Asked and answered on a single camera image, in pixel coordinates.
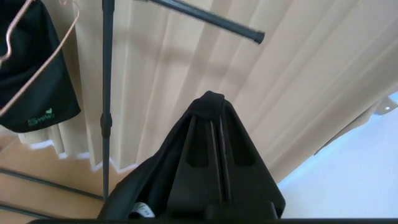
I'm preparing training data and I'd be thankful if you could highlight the black garment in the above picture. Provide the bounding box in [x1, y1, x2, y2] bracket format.
[98, 90, 226, 220]
[0, 0, 81, 134]

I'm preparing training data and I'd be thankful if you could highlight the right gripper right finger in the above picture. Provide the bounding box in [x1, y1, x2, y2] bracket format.
[220, 100, 286, 218]

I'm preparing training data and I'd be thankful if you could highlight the pink clothes hanger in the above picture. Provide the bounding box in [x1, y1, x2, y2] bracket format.
[0, 0, 80, 118]

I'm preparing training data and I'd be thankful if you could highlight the white wall hook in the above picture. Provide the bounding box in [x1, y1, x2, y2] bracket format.
[374, 96, 398, 116]

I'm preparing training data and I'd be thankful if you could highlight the black clothes rack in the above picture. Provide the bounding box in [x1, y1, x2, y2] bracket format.
[0, 0, 266, 218]

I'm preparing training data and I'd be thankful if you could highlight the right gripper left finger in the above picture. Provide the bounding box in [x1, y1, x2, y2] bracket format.
[166, 118, 223, 218]

